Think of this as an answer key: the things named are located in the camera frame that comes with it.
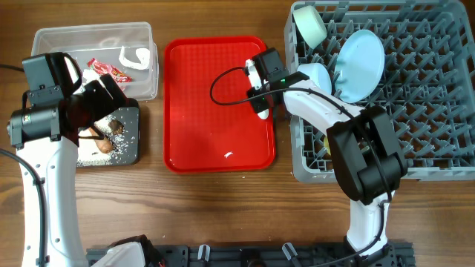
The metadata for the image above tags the clear plastic bin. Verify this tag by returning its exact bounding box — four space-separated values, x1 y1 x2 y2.
31 22 160 101

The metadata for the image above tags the large light blue plate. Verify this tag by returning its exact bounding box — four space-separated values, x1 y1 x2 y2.
334 30 385 103

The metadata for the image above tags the grey dishwasher rack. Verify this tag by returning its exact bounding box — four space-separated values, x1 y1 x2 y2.
284 1 474 181

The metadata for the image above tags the black plastic tray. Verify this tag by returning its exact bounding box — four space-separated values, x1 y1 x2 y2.
76 98 141 167

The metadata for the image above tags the red serving tray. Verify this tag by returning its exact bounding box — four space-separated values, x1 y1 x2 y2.
163 36 275 174

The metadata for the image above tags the yellow plastic cup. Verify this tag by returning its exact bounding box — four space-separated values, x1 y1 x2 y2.
324 136 331 156

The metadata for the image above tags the pile of white rice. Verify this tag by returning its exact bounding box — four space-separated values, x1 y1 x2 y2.
76 118 137 167

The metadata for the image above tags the white plastic spoon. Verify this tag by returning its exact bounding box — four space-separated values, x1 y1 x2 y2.
258 110 269 120

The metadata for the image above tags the small light blue bowl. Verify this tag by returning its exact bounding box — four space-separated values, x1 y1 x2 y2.
297 63 333 94

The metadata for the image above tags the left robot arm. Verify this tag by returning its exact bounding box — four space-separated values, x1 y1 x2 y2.
2 52 139 266

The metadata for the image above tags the brown food lump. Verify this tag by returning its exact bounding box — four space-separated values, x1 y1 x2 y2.
108 119 124 136

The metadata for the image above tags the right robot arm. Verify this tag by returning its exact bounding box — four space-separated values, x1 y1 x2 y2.
244 48 407 258

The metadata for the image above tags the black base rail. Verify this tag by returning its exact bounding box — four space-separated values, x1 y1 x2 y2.
85 243 415 267

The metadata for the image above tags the white plastic film strip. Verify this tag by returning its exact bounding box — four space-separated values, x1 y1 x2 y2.
118 45 151 71

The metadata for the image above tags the red snack wrapper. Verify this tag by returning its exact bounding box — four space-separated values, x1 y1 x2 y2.
86 58 132 91

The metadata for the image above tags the mint green bowl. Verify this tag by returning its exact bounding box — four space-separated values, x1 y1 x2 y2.
293 6 327 49

